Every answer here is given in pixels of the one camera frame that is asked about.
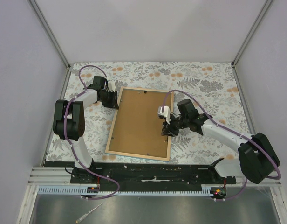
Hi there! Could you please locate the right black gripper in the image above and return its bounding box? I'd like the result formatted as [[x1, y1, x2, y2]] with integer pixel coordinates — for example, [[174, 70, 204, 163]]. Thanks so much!
[[161, 113, 189, 138]]

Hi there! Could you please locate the blue picture frame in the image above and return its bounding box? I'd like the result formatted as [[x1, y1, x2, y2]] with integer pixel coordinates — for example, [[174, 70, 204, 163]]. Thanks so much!
[[105, 87, 174, 161]]

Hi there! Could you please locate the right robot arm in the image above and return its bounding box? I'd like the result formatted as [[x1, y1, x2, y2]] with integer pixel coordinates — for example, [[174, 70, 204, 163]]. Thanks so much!
[[158, 99, 280, 184]]

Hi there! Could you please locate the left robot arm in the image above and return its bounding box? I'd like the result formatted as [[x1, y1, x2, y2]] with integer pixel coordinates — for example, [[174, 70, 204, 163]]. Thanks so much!
[[53, 76, 119, 183]]

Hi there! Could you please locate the floral patterned table mat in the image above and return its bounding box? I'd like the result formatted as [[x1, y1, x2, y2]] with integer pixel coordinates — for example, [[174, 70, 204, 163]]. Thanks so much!
[[44, 61, 263, 165]]

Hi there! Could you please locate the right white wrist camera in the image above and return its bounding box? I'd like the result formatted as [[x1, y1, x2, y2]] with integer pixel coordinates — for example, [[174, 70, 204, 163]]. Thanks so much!
[[157, 106, 171, 124]]

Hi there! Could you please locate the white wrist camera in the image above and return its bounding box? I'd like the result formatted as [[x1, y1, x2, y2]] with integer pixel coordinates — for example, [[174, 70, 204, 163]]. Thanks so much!
[[108, 81, 116, 92], [157, 106, 171, 124]]

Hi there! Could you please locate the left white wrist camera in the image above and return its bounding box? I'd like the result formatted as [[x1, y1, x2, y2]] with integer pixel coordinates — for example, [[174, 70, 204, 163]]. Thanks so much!
[[108, 81, 116, 92]]

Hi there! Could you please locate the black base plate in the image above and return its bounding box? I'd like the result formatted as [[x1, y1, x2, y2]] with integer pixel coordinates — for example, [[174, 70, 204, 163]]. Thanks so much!
[[45, 161, 236, 192]]

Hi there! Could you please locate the left aluminium corner post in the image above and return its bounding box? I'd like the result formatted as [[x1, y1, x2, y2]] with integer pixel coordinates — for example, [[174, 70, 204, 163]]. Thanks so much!
[[28, 0, 71, 70]]

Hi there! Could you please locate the aluminium corner post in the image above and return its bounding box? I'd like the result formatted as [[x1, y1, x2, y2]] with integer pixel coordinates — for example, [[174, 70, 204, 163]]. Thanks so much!
[[231, 0, 274, 67], [28, 0, 71, 70]]

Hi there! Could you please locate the light blue cable duct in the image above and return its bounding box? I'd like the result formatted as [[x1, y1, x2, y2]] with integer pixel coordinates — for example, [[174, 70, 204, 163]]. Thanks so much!
[[38, 184, 214, 196]]

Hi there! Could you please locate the aluminium rail bar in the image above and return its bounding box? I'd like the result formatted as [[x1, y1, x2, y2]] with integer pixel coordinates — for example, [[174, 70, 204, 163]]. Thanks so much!
[[28, 166, 74, 186]]

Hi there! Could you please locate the clear handled screwdriver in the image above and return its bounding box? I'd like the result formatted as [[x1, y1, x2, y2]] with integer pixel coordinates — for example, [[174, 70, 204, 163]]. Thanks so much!
[[75, 203, 102, 224]]

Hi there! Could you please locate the right aluminium corner post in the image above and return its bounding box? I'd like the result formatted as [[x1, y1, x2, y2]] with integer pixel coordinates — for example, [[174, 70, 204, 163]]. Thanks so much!
[[231, 0, 274, 67]]

